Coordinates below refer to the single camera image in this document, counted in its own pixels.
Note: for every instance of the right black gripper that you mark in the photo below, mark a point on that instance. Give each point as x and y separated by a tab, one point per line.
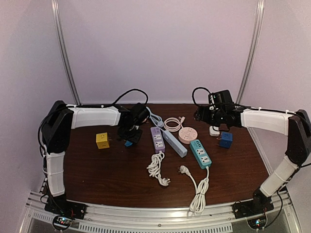
202	116

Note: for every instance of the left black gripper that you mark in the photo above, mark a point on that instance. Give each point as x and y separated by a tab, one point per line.
135	140

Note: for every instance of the light blue small adapter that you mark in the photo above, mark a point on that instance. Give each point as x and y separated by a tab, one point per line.
128	144

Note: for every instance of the white small adapter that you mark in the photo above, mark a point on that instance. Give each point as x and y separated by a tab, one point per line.
214	131

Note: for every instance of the dark blue cube adapter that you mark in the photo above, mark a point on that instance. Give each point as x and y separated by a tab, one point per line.
225	139

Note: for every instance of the yellow cube adapter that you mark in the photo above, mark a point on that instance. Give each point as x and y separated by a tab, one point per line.
102	141

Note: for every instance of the purple power strip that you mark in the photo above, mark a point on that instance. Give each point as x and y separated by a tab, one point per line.
158	140

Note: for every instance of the pink round socket hub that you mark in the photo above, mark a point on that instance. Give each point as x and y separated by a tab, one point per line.
187	134

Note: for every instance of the teal blue socket box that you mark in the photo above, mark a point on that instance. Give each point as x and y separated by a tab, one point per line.
200	154

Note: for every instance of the light blue power strip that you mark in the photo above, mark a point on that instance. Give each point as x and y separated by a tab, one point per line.
175	144

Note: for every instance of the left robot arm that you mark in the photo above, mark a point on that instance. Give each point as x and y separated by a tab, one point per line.
63	118

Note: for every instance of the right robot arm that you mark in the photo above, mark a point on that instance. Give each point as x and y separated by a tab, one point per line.
283	138

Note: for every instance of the white round plug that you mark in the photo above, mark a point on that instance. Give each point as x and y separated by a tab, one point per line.
160	124

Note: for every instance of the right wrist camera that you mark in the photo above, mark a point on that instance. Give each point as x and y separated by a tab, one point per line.
220	97

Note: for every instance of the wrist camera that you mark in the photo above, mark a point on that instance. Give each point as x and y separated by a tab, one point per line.
220	97
140	113

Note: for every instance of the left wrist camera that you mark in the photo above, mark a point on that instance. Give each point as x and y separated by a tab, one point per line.
140	113

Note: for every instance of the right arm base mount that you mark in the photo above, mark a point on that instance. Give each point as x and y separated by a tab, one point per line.
257	205

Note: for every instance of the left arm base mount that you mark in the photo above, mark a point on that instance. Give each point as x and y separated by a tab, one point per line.
61	206

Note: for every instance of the right aluminium frame post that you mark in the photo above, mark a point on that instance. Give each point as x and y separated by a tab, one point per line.
259	15

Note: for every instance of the aluminium frame post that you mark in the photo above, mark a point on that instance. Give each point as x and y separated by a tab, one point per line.
259	15
63	51

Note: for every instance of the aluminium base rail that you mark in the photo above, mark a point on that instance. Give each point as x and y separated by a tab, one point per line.
218	218

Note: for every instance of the left aluminium frame post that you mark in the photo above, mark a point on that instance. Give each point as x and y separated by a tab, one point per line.
63	51

